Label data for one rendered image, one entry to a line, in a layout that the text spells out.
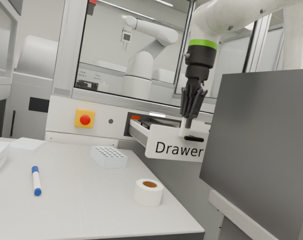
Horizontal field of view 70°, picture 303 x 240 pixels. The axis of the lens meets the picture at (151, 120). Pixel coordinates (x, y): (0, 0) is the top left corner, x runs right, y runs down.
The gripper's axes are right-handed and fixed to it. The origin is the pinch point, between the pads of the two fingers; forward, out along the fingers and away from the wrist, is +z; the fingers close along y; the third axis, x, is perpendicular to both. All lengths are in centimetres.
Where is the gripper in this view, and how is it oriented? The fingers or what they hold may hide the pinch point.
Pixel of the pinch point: (185, 127)
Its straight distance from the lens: 73.2
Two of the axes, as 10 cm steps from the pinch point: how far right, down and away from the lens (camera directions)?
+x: 9.2, 1.4, 3.7
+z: -1.9, 9.8, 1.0
